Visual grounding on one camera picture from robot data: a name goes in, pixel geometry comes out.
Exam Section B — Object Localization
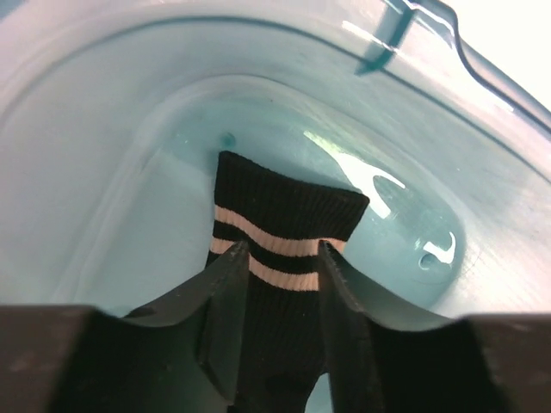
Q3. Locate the black sock with beige stripes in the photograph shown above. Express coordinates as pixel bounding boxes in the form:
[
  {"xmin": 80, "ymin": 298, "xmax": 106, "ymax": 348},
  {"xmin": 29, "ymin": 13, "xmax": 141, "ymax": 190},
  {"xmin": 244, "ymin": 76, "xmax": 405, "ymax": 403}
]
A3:
[{"xmin": 207, "ymin": 151, "xmax": 369, "ymax": 412}]

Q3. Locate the teal transparent plastic basin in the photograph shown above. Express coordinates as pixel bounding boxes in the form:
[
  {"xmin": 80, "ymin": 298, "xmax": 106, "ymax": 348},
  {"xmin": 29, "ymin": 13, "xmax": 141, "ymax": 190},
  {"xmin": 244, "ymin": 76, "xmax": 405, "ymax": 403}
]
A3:
[{"xmin": 1, "ymin": 1, "xmax": 550, "ymax": 412}]

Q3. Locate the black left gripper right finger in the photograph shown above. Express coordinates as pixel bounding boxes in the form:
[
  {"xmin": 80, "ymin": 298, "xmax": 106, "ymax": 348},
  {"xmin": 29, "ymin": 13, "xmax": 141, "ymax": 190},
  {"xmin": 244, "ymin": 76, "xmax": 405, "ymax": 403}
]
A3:
[{"xmin": 317, "ymin": 241, "xmax": 449, "ymax": 412}]

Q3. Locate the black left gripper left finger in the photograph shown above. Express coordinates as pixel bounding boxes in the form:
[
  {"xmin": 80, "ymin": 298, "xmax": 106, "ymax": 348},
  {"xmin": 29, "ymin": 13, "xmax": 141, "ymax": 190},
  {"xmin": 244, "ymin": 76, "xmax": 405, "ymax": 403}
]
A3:
[{"xmin": 123, "ymin": 242, "xmax": 250, "ymax": 412}]

